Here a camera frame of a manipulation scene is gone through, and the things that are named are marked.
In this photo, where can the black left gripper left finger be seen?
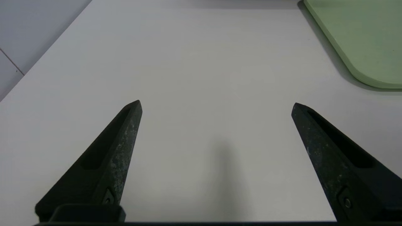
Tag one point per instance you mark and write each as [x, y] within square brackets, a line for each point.
[103, 175]

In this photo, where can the green plastic tray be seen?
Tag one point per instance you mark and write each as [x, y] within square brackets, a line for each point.
[367, 37]

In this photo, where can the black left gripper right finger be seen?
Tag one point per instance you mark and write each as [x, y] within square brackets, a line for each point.
[345, 169]

